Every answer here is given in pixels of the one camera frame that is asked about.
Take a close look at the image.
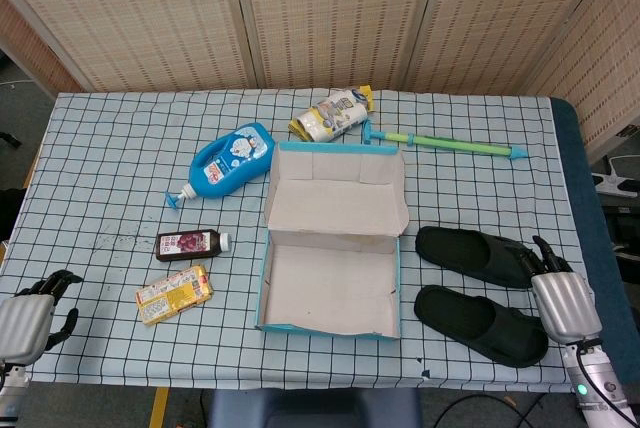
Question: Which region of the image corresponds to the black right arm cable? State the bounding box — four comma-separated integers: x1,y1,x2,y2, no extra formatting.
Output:
573,340,640,427

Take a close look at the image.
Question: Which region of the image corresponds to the rolled white yellow bag pack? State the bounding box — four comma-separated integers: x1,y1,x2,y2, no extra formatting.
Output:
288,85,376,144

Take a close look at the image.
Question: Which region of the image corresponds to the dark juice bottle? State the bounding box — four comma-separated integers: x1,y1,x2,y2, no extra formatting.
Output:
154,228,232,263

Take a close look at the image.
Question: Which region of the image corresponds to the green blue water pump toy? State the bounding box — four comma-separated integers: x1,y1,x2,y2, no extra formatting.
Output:
360,117,530,162

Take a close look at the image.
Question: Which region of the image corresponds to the dark blue table pad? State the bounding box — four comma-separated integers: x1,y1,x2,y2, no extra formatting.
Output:
549,97,640,379

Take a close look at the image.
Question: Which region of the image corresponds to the black floor cable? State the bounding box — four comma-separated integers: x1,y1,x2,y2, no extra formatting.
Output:
439,392,546,428

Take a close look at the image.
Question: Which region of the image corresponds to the blue cardboard shoe box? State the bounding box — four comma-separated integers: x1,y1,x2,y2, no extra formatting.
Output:
255,141,411,340

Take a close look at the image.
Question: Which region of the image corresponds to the black slipper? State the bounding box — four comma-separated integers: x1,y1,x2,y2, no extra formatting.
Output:
413,284,550,368
415,225,541,290

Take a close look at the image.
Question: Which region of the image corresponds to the woven folding screen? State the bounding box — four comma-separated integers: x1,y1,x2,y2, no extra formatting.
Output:
0,0,640,164

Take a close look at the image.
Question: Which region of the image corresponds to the blue detergent pump bottle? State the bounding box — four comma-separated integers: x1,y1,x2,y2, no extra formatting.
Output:
164,122,276,209

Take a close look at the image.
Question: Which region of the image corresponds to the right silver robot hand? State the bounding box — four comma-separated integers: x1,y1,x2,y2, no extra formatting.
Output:
522,235,604,345

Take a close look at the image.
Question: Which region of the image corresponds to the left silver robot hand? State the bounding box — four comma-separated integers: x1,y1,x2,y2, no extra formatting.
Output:
0,269,84,364

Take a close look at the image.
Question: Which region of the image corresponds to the dark blue chair seat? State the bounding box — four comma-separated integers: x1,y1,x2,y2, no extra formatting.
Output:
207,387,424,428

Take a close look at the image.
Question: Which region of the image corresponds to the yellow snack package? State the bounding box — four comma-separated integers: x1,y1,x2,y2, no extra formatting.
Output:
135,264,215,327

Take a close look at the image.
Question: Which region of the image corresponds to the checkered light blue tablecloth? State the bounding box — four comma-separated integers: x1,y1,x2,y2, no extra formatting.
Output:
0,89,609,394

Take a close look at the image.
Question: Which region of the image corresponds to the white plastic stand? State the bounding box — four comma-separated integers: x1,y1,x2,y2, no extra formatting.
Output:
591,155,640,195

